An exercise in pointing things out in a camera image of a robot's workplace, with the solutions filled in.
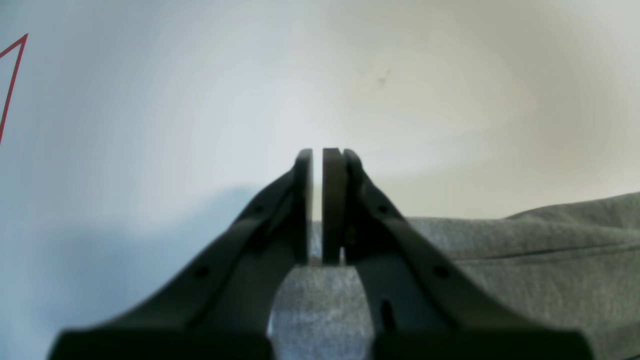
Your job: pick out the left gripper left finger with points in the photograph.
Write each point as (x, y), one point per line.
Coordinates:
(219, 306)

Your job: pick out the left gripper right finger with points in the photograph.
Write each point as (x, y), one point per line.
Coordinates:
(422, 306)

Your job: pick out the red triangle warning sticker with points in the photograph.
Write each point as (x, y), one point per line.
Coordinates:
(16, 49)

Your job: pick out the grey T-shirt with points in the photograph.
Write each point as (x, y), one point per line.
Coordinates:
(573, 265)

